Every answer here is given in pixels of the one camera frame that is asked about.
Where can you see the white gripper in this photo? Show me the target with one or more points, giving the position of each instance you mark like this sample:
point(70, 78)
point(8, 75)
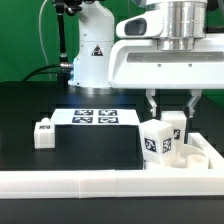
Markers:
point(151, 55)

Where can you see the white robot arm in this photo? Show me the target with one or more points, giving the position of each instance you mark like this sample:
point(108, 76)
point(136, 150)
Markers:
point(87, 33)

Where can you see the white L-shaped fence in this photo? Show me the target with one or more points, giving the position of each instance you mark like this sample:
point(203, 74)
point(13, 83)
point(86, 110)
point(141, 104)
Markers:
point(111, 183)

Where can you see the white round stool seat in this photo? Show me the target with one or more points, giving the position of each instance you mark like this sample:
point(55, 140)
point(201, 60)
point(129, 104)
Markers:
point(190, 157)

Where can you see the white marker sheet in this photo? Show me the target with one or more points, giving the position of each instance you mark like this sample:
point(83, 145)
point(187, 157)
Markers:
point(95, 117)

